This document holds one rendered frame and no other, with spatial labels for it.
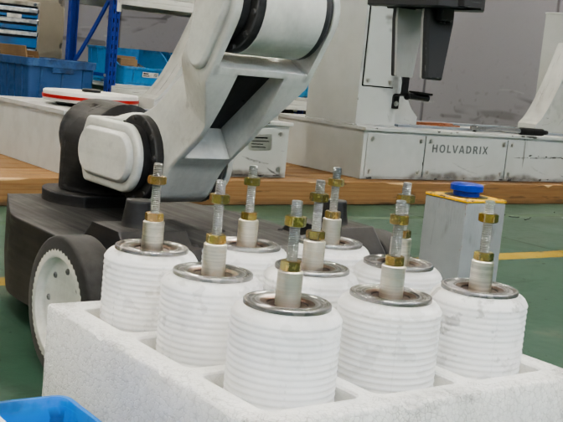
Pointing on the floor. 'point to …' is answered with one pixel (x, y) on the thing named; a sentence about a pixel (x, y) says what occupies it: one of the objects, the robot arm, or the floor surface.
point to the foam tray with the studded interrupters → (95, 347)
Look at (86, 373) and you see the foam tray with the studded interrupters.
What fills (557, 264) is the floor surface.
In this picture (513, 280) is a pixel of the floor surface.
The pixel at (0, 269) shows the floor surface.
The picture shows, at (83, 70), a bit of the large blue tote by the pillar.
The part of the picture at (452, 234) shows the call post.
